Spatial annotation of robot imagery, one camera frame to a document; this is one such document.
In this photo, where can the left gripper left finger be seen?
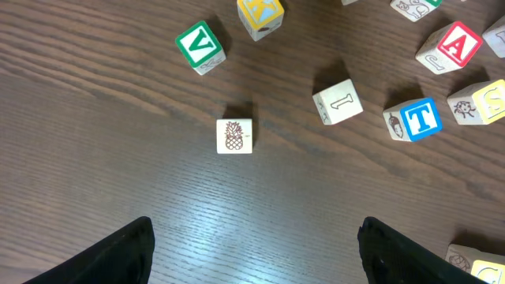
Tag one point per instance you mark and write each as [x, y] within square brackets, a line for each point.
[125, 256]

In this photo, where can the yellow C block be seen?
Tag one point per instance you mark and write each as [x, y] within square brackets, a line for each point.
[483, 265]

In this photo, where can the red E block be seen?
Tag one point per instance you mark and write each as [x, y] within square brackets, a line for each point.
[348, 2]

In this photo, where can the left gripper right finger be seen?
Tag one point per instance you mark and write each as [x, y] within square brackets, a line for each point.
[389, 257]

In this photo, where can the green V block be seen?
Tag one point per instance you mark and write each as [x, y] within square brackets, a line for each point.
[201, 48]

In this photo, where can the green R block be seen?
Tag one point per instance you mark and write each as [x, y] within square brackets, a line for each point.
[494, 36]

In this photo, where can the red-sided wooden block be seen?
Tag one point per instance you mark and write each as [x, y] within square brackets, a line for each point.
[338, 102]

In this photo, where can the plain wooden picture block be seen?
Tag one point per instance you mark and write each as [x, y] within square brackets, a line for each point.
[234, 136]

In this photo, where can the green Z block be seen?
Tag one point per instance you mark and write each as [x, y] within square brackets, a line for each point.
[414, 10]

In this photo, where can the blue T block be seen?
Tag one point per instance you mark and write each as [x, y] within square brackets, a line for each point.
[413, 120]

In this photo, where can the red A block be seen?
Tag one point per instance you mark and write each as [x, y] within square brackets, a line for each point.
[449, 48]

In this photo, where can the yellow S block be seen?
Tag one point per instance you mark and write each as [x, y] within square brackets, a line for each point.
[478, 104]

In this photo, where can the yellow block left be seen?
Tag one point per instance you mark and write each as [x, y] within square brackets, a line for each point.
[260, 17]

